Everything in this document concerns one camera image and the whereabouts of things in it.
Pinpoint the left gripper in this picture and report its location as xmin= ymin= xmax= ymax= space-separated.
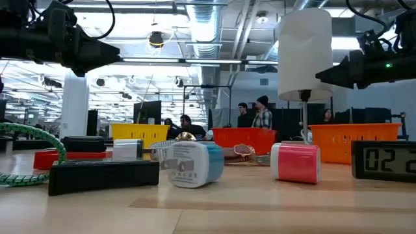
xmin=60 ymin=27 xmax=122 ymax=78

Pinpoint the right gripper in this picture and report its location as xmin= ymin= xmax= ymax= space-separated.
xmin=315 ymin=51 xmax=396 ymax=90

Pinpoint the small black stapler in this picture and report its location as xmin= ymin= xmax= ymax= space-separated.
xmin=61 ymin=135 xmax=107 ymax=153

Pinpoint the black digital clock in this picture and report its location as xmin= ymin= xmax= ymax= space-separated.
xmin=350 ymin=140 xmax=416 ymax=184

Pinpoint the green segmented flexible cable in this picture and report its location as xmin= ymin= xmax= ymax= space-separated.
xmin=0 ymin=122 xmax=68 ymax=188

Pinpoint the gold link watch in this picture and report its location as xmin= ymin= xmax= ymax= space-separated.
xmin=175 ymin=131 xmax=198 ymax=142

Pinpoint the silver bracelet watch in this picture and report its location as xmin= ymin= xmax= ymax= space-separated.
xmin=255 ymin=154 xmax=272 ymax=167

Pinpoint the long black stapler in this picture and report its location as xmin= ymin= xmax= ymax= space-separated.
xmin=47 ymin=159 xmax=161 ymax=197

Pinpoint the red stapler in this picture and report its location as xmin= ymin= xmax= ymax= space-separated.
xmin=33 ymin=148 xmax=113 ymax=171

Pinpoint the blue and white charger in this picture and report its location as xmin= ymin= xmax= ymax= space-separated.
xmin=159 ymin=140 xmax=225 ymax=189

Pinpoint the white shade table lamp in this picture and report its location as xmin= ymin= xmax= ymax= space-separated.
xmin=278 ymin=8 xmax=334 ymax=146

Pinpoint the person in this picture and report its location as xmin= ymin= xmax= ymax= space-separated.
xmin=179 ymin=114 xmax=208 ymax=140
xmin=252 ymin=95 xmax=273 ymax=131
xmin=164 ymin=118 xmax=183 ymax=141
xmin=321 ymin=109 xmax=335 ymax=125
xmin=237 ymin=102 xmax=255 ymax=129

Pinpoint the black room divider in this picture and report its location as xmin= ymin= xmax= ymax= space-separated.
xmin=334 ymin=107 xmax=393 ymax=125
xmin=272 ymin=103 xmax=333 ymax=143

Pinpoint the white column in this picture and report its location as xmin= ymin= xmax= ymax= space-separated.
xmin=59 ymin=70 xmax=90 ymax=140

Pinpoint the black monitor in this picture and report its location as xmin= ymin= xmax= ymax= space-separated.
xmin=133 ymin=100 xmax=163 ymax=125

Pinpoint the tall black cabinet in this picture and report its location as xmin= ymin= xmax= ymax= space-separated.
xmin=86 ymin=109 xmax=99 ymax=137

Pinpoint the orange plastic basket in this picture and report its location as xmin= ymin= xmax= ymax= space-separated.
xmin=308 ymin=122 xmax=403 ymax=165

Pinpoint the yellow plastic basket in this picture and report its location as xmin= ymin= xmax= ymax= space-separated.
xmin=110 ymin=122 xmax=170 ymax=161

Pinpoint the round ceiling fixture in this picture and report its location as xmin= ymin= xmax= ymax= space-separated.
xmin=255 ymin=10 xmax=269 ymax=25

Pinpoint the long ceiling light strip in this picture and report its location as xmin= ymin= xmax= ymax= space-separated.
xmin=115 ymin=57 xmax=341 ymax=66

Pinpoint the red plastic basket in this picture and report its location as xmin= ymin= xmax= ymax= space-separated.
xmin=213 ymin=127 xmax=278 ymax=156

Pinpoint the grey curtain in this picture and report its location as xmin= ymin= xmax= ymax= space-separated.
xmin=211 ymin=107 xmax=240 ymax=128

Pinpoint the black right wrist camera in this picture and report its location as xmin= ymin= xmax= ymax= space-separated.
xmin=356 ymin=29 xmax=393 ymax=56

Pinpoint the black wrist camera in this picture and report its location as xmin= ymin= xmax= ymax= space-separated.
xmin=356 ymin=29 xmax=393 ymax=56
xmin=47 ymin=8 xmax=78 ymax=37

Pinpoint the black ceiling camera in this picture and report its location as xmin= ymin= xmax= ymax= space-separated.
xmin=148 ymin=31 xmax=165 ymax=49

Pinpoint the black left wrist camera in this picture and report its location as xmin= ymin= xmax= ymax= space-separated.
xmin=47 ymin=8 xmax=78 ymax=37

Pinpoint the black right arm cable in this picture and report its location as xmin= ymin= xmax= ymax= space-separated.
xmin=344 ymin=0 xmax=390 ymax=36

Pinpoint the white lamp cable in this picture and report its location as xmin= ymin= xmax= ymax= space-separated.
xmin=300 ymin=128 xmax=313 ymax=146

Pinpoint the silver ventilation duct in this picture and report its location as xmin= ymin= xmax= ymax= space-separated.
xmin=187 ymin=0 xmax=226 ymax=110

